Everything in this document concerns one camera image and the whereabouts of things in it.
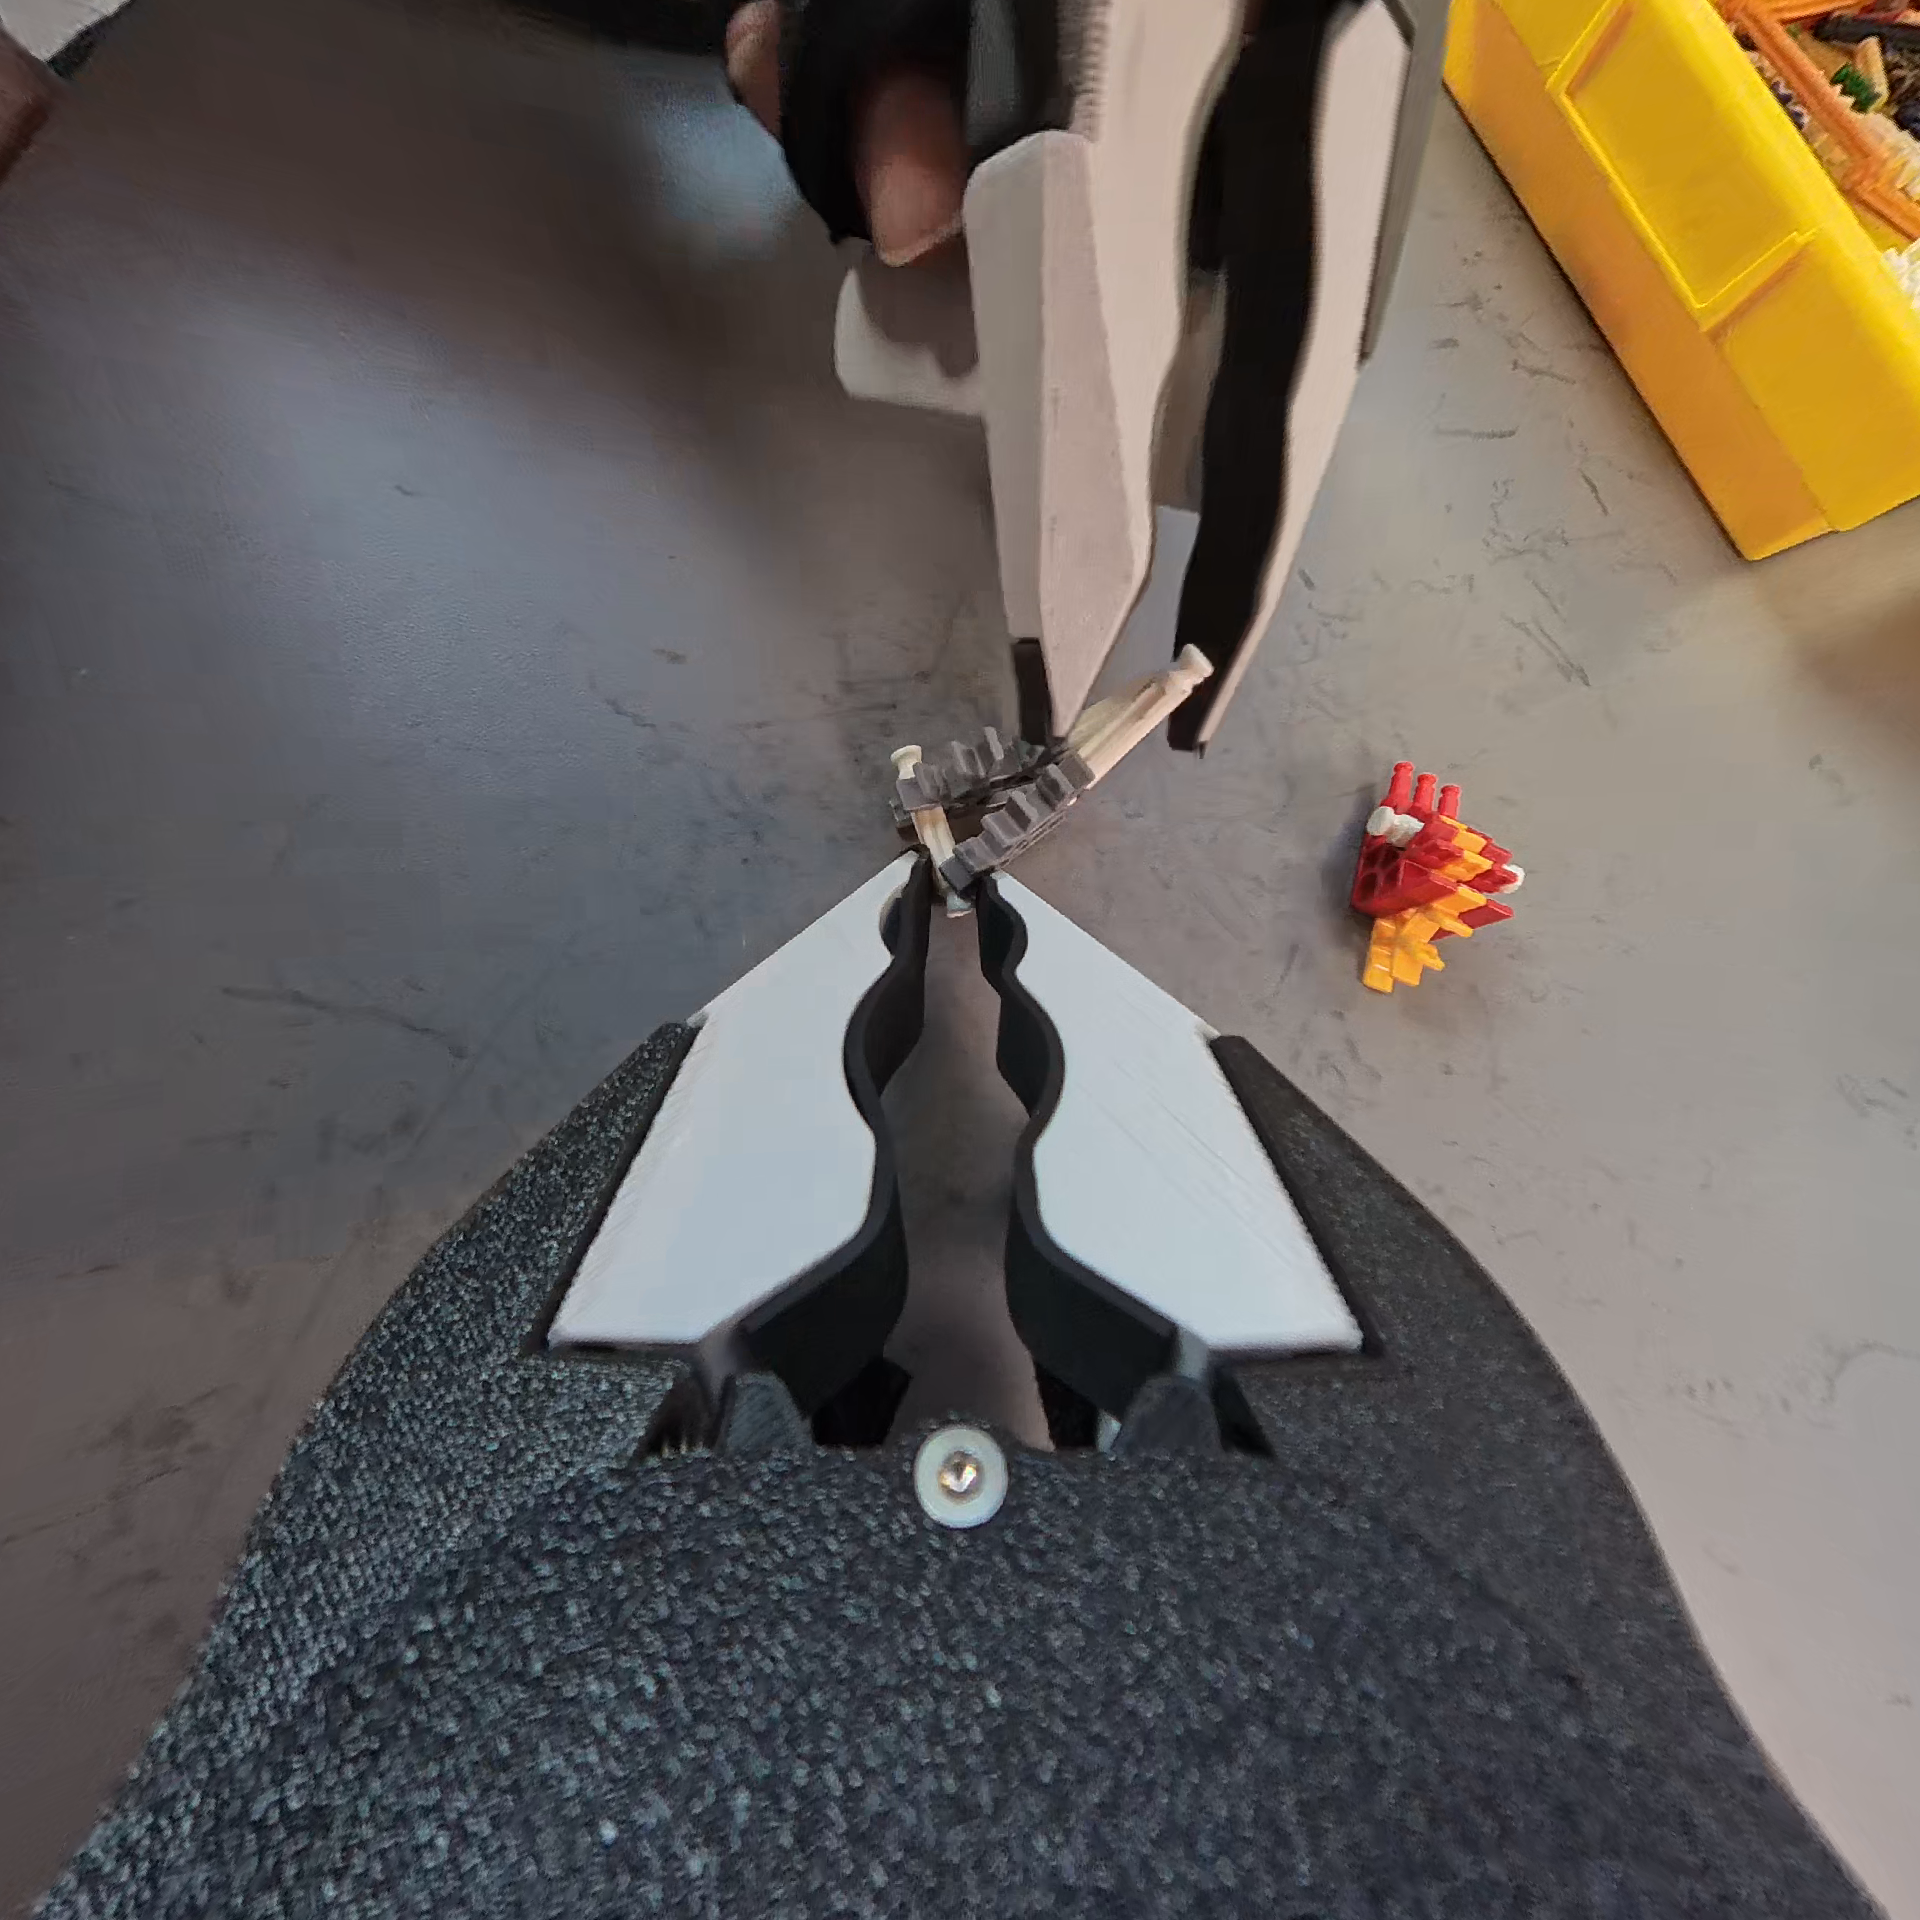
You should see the large yellow plastic bin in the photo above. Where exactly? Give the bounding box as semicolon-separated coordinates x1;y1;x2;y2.
1444;0;1920;560

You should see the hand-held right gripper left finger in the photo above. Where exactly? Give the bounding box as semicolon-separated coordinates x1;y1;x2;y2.
547;856;940;1449

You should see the pile of colourful toy pieces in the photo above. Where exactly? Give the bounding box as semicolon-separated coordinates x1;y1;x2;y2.
1717;0;1920;303

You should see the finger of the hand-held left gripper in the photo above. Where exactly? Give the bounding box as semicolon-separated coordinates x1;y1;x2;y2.
1167;0;1412;755
965;0;1249;741

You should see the red and yellow connector stack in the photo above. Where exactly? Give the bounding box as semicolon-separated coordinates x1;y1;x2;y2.
1351;762;1527;994

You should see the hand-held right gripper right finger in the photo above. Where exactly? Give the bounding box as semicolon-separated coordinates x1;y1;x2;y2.
975;872;1365;1453

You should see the person's left hand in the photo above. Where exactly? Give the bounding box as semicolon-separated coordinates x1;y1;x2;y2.
727;0;968;271

